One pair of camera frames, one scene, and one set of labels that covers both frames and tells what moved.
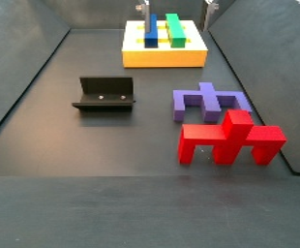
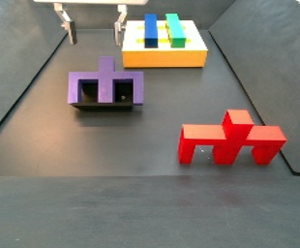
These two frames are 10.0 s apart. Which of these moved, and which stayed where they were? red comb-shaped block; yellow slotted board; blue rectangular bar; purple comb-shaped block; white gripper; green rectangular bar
Moved: purple comb-shaped block; white gripper
Stayed: yellow slotted board; blue rectangular bar; red comb-shaped block; green rectangular bar
